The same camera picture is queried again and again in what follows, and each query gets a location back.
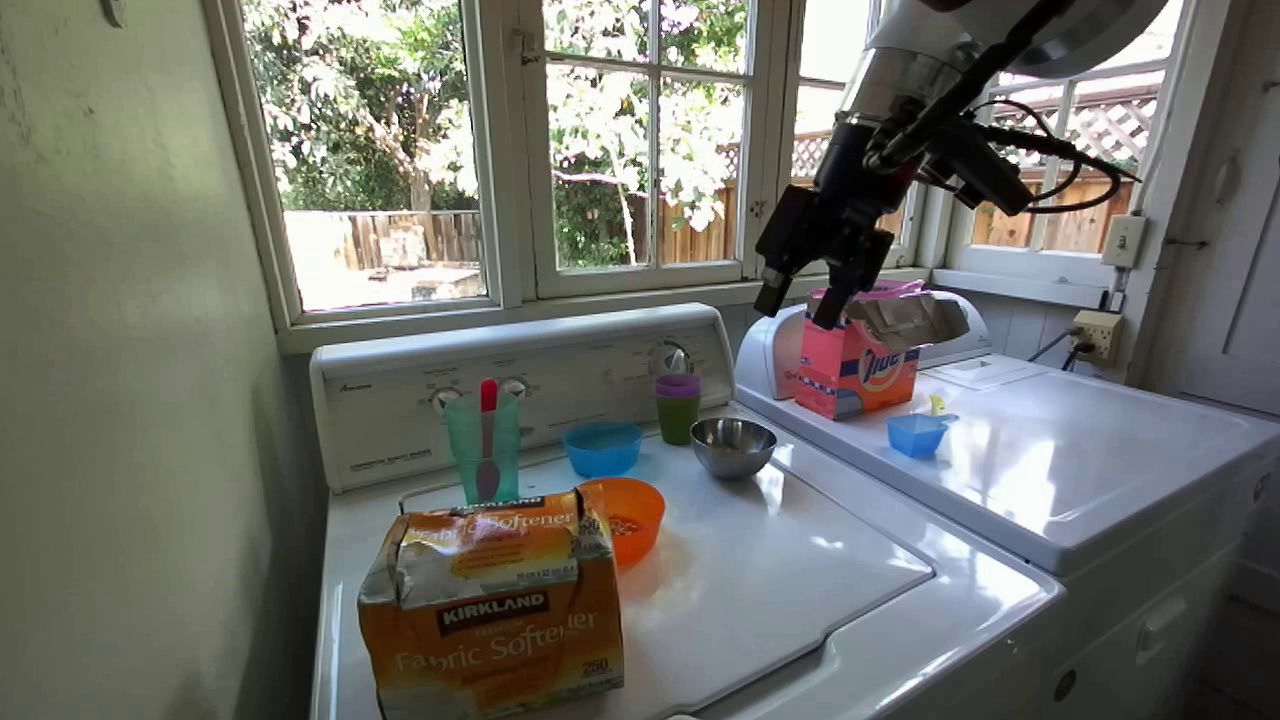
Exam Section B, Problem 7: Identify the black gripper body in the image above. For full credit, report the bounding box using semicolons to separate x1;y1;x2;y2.
781;116;935;271

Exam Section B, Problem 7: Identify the silver metal bowl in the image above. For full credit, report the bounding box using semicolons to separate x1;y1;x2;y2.
689;418;781;483

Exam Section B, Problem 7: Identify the blue plastic bowl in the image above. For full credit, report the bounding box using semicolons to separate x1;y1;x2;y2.
566;420;649;479

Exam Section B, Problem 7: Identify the orange plastic bowl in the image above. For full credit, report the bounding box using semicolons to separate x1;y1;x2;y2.
576;478;670;573

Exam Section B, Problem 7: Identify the zip bag with pink seal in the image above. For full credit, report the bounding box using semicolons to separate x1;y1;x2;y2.
835;280;974;356

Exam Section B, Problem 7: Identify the orange Tide detergent box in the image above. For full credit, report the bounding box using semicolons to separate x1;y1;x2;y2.
777;294;926;426

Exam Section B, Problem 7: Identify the large washer dial knob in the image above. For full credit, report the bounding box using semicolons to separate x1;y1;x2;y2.
649;340;697;380

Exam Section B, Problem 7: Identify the blue plastic scoop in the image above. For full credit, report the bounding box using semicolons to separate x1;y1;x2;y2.
886;407;966;465

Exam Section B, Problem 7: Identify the green cup with purple rim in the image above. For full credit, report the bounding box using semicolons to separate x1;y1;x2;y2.
653;370;710;448

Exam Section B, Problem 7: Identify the large white framed window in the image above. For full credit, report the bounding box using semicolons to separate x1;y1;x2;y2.
197;0;813;352

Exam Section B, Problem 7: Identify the white washing machine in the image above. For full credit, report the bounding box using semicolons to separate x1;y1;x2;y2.
303;299;1074;720

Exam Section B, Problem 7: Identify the red spoon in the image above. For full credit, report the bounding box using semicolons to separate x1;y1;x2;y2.
474;376;504;505

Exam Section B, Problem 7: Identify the teal translucent plastic cup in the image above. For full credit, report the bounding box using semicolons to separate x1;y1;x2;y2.
436;387;529;507

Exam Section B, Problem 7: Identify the orange Kirkland fabric softener pack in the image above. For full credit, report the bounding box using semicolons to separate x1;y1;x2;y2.
354;490;628;720

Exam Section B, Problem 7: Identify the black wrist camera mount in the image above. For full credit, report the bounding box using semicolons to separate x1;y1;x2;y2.
926;116;1042;221

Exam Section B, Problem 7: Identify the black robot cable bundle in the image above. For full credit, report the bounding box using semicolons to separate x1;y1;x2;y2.
873;0;1144;221

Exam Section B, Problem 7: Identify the black power cord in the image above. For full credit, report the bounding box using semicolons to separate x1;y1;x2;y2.
1026;319;1087;370

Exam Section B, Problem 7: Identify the beige wall outlet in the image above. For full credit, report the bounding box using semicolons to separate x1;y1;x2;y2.
1067;305;1130;370

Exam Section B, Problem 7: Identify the white wall switch box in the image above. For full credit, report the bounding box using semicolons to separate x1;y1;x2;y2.
1102;207;1154;278

